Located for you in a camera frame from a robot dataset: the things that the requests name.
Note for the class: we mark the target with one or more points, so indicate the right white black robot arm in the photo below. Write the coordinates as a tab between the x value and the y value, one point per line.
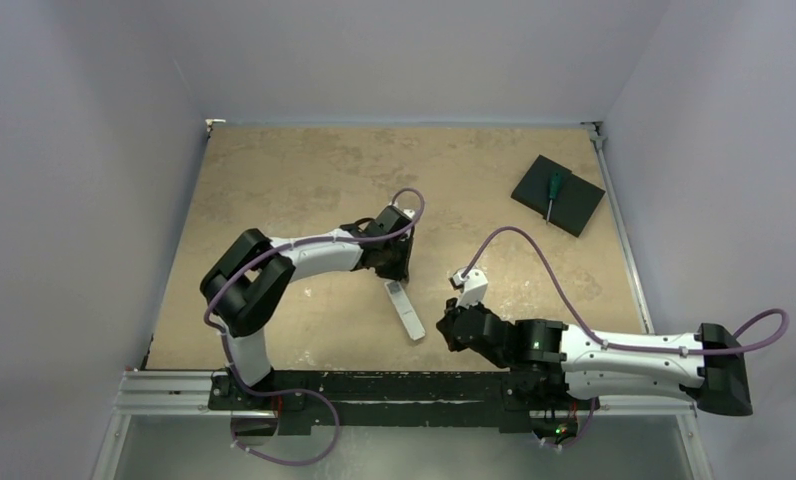
561	360

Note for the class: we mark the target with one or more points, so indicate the white remote control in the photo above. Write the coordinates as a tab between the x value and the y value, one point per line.
405	310

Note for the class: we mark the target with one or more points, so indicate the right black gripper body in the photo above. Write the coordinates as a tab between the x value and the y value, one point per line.
456	324

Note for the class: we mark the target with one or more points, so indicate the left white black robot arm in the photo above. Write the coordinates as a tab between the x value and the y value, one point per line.
244	287

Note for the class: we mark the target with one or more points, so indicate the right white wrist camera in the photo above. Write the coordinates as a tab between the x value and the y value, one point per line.
471	284

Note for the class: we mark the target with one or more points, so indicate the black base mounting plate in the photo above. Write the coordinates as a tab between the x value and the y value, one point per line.
511	402

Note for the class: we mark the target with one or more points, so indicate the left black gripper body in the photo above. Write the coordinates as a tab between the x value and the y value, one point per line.
394	264

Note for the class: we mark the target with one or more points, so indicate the green handled screwdriver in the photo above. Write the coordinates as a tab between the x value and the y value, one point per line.
554	186

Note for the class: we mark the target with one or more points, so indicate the black foam block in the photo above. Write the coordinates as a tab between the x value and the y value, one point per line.
562	198

